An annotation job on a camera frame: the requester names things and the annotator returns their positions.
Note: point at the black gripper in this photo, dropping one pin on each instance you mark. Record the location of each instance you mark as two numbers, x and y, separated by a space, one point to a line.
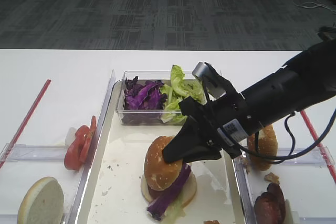
218 125

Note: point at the sesame top bun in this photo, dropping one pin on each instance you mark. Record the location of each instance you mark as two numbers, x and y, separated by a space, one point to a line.
160 175

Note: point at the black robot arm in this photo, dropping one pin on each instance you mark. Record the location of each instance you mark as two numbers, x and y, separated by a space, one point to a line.
303 81

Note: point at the green lettuce in box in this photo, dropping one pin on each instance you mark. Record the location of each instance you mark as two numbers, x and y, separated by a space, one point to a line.
178 90

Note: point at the lettuce leaf on bun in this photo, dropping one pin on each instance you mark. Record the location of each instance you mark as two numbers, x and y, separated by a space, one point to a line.
174 211

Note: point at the bread crumb piece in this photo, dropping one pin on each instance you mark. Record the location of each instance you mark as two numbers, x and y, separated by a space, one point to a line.
272 178

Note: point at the sausage slices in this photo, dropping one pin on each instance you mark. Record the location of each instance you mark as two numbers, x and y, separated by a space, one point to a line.
269 207

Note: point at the tomato slices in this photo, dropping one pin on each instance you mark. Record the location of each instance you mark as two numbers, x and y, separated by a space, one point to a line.
77 152

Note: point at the bottom bun on tray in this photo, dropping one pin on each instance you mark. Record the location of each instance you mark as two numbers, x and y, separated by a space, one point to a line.
188 191

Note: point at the spare sesame bun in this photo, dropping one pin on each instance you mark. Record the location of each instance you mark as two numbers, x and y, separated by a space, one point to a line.
268 145

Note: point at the clear plastic salad box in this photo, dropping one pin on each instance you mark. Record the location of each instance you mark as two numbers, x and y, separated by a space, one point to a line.
144 117

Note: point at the crumb piece on tray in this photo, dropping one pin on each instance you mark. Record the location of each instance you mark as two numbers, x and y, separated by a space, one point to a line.
211 222

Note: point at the purple cabbage in box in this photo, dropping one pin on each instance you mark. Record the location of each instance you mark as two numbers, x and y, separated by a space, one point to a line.
143 96

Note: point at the metal tray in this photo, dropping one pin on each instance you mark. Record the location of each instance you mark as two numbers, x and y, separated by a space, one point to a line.
114 194

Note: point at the cut bun half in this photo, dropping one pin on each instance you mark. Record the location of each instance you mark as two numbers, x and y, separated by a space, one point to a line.
43 202

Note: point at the left red rod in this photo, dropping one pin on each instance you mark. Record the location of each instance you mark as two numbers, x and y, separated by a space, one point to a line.
23 124

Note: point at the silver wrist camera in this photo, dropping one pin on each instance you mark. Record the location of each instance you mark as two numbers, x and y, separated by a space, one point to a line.
206 74

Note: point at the clear rail by tomatoes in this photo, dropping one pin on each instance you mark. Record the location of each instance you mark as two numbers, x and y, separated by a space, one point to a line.
22 152

